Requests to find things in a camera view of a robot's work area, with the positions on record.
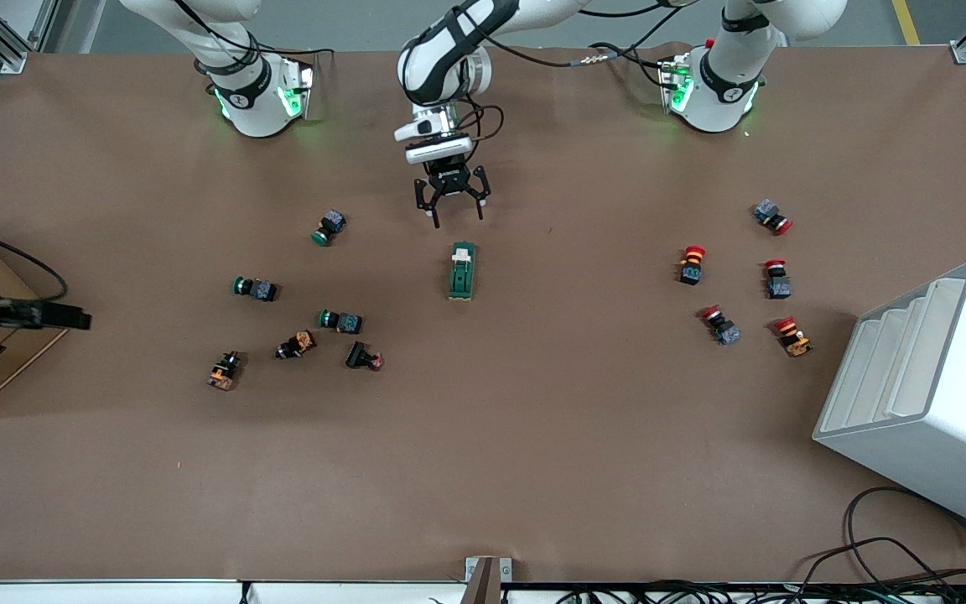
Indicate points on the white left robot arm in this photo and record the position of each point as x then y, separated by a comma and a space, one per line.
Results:
722, 92

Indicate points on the green mushroom button blue block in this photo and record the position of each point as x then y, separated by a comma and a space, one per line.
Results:
347, 322
332, 223

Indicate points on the brown table cover mat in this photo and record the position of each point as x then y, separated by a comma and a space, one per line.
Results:
575, 436

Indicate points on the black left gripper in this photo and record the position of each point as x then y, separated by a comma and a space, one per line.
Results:
450, 175

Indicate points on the black selector switch orange block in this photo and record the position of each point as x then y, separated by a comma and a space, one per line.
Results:
298, 343
225, 373

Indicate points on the aluminium table edge rail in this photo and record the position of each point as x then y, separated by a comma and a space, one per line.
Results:
114, 583

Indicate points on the white tiered storage rack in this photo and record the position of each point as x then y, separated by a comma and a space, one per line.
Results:
936, 419

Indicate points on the black pushbutton white square face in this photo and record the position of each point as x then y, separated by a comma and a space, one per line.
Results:
359, 356

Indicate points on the aluminium camera mast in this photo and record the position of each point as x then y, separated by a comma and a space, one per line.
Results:
487, 580

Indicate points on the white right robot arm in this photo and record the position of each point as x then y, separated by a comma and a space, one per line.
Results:
252, 105

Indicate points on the red mushroom button blue block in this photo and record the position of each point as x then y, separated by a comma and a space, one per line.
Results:
777, 281
772, 216
722, 326

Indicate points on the brown cardboard box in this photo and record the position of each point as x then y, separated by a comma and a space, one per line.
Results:
22, 348

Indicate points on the red mushroom button orange block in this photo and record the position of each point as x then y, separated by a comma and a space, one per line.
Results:
792, 335
691, 264

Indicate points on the green flat button blue block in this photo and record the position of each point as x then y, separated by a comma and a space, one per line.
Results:
261, 290

